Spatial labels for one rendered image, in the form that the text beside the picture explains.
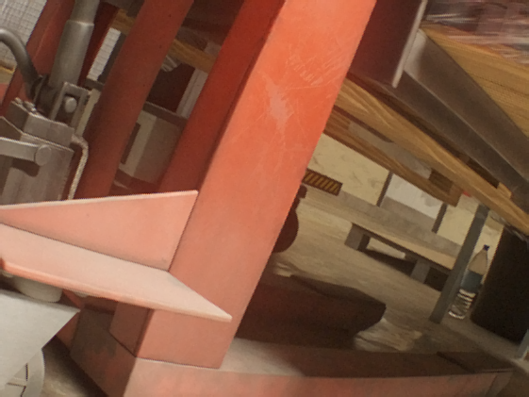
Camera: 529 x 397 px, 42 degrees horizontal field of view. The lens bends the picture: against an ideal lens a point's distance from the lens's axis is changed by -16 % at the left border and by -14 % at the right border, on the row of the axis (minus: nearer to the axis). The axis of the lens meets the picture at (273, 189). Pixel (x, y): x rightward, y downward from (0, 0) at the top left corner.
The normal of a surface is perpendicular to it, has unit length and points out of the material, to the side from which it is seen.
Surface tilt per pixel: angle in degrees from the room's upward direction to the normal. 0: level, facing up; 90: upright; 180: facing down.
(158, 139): 90
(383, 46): 90
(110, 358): 90
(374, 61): 90
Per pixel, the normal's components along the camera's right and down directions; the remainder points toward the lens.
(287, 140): 0.66, 0.32
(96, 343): -0.64, -0.23
